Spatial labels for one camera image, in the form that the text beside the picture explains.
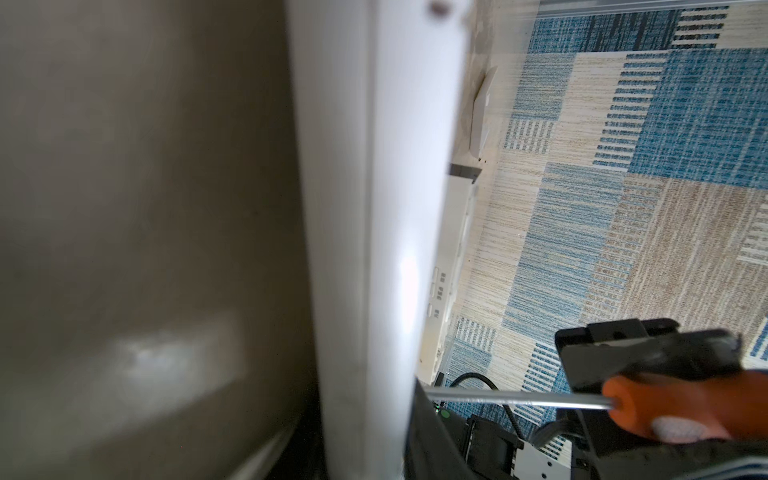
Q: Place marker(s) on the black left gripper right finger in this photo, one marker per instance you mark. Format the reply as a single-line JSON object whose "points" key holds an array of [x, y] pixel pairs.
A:
{"points": [[430, 452]]}

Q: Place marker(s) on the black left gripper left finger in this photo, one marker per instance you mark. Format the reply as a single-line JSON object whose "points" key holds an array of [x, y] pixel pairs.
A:
{"points": [[304, 457]]}

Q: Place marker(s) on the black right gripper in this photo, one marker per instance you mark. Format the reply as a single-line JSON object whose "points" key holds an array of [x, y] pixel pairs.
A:
{"points": [[592, 354]]}

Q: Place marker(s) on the orange handled screwdriver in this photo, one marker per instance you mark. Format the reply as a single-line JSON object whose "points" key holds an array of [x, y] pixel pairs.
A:
{"points": [[655, 407]]}

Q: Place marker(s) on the small white battery cover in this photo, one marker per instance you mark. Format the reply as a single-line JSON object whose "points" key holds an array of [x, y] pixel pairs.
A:
{"points": [[479, 130]]}

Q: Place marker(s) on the white remote with grey screen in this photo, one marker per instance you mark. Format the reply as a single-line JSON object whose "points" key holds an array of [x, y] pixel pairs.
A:
{"points": [[376, 88]]}

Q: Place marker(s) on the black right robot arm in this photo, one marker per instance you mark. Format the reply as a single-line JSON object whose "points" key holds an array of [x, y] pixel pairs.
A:
{"points": [[517, 442]]}

